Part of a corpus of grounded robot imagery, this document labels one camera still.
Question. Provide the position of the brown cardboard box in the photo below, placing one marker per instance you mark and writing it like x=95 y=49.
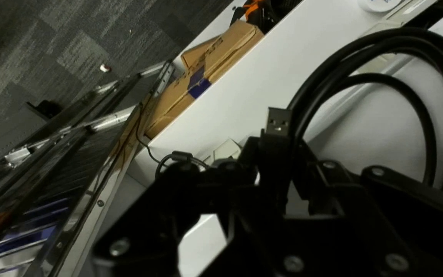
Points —
x=204 y=65

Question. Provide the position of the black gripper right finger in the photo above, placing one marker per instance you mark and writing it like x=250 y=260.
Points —
x=397 y=219

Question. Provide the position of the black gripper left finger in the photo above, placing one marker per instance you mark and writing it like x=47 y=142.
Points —
x=143 y=240

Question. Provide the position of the black slatted rack left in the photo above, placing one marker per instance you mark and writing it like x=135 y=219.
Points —
x=55 y=185

